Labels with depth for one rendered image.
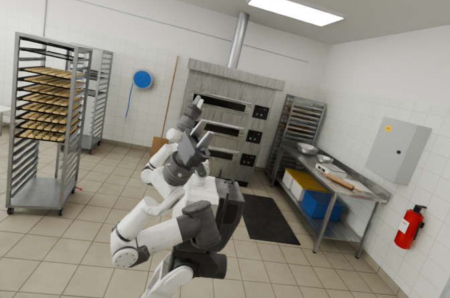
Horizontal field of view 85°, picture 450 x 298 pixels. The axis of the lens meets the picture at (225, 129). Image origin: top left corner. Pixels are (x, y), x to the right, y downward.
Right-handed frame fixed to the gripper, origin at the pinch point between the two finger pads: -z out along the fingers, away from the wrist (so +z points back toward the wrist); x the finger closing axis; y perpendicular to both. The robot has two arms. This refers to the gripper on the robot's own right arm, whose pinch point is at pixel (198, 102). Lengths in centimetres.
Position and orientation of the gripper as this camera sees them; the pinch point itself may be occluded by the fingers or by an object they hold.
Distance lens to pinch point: 140.8
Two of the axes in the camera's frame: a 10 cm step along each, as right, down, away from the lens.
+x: -2.4, -2.6, -9.4
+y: -8.5, -4.1, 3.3
